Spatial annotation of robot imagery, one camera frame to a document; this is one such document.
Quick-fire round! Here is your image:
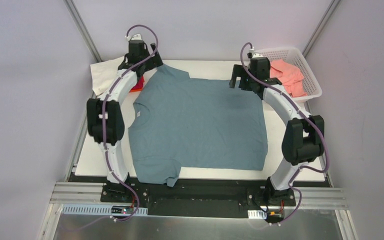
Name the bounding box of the blue-grey t-shirt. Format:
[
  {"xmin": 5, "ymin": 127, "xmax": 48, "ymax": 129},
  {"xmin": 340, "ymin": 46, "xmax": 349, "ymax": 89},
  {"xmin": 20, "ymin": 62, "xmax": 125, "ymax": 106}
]
[{"xmin": 128, "ymin": 65, "xmax": 268, "ymax": 187}]

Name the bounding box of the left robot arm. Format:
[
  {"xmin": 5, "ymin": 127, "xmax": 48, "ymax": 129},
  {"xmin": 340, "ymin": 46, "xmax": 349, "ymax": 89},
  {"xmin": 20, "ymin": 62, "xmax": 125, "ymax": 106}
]
[{"xmin": 86, "ymin": 36, "xmax": 163, "ymax": 203}]

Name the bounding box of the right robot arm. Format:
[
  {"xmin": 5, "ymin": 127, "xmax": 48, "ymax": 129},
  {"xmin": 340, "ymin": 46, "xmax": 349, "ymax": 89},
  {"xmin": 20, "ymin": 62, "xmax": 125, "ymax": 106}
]
[{"xmin": 229, "ymin": 56, "xmax": 325, "ymax": 205}]

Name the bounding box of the pink t-shirt in basket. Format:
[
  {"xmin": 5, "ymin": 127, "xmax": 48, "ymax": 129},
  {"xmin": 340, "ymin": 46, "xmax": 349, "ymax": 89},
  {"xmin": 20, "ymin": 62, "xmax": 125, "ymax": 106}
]
[{"xmin": 270, "ymin": 59, "xmax": 308, "ymax": 98}]

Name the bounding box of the red folded t-shirt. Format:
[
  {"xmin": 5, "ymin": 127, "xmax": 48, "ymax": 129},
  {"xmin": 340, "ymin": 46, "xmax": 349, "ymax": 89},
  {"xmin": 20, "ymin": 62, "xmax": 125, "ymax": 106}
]
[{"xmin": 132, "ymin": 76, "xmax": 145, "ymax": 89}]

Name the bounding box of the orange folded t-shirt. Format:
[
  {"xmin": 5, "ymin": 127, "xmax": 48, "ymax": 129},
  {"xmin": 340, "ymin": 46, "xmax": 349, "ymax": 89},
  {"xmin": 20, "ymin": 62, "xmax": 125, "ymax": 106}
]
[{"xmin": 129, "ymin": 87, "xmax": 143, "ymax": 93}]

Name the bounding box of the white folded t-shirt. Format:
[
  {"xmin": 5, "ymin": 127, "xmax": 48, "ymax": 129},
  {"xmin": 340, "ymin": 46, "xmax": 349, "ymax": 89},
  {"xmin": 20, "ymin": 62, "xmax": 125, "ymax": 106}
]
[{"xmin": 90, "ymin": 56, "xmax": 125, "ymax": 96}]

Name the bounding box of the white plastic basket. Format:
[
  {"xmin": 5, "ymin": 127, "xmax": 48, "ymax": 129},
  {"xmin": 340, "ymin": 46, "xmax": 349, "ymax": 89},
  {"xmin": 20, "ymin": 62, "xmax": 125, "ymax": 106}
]
[{"xmin": 256, "ymin": 47, "xmax": 323, "ymax": 103}]

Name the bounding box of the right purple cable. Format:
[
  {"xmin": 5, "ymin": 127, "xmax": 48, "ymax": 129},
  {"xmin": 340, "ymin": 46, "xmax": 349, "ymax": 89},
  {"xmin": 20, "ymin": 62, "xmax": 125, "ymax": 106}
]
[{"xmin": 240, "ymin": 42, "xmax": 331, "ymax": 227}]

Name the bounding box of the purple cable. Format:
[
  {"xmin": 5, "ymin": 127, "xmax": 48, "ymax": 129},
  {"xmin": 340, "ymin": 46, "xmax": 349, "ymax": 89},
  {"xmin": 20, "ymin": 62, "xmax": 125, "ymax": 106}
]
[
  {"xmin": 240, "ymin": 42, "xmax": 331, "ymax": 227},
  {"xmin": 101, "ymin": 24, "xmax": 160, "ymax": 223}
]

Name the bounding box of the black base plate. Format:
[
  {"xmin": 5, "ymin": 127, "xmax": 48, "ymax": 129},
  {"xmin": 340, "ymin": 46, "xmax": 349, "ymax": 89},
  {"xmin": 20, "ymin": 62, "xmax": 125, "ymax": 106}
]
[{"xmin": 100, "ymin": 177, "xmax": 296, "ymax": 219}]

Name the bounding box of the right white cable duct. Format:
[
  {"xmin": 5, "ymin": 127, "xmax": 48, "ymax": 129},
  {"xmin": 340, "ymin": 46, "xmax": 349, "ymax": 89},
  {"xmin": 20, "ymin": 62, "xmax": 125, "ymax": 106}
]
[{"xmin": 247, "ymin": 209, "xmax": 267, "ymax": 220}]

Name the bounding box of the white cable duct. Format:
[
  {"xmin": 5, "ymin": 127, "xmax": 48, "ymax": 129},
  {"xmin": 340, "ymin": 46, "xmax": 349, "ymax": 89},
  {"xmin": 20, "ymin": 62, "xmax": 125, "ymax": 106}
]
[
  {"xmin": 247, "ymin": 209, "xmax": 267, "ymax": 220},
  {"xmin": 61, "ymin": 204, "xmax": 148, "ymax": 217}
]

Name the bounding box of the aluminium frame rail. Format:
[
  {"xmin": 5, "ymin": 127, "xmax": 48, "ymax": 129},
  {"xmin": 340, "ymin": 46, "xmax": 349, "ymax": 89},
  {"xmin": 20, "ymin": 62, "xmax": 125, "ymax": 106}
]
[{"xmin": 50, "ymin": 182, "xmax": 104, "ymax": 204}]

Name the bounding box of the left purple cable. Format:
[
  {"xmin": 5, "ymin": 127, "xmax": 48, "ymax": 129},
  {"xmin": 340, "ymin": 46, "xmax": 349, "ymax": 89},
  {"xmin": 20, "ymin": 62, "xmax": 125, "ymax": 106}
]
[{"xmin": 101, "ymin": 24, "xmax": 160, "ymax": 223}]

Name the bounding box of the left white cable duct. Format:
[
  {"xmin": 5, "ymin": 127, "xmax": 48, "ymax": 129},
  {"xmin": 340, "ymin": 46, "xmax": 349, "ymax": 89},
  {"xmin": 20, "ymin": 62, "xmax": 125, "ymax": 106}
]
[{"xmin": 61, "ymin": 204, "xmax": 148, "ymax": 217}]

